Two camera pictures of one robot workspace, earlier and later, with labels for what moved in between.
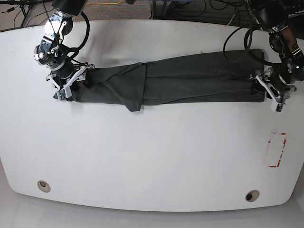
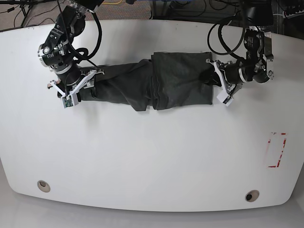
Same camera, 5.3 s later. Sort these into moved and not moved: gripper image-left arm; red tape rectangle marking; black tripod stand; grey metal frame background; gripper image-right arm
Moved: gripper image-right arm; gripper image-left arm
Not moved: black tripod stand; grey metal frame background; red tape rectangle marking
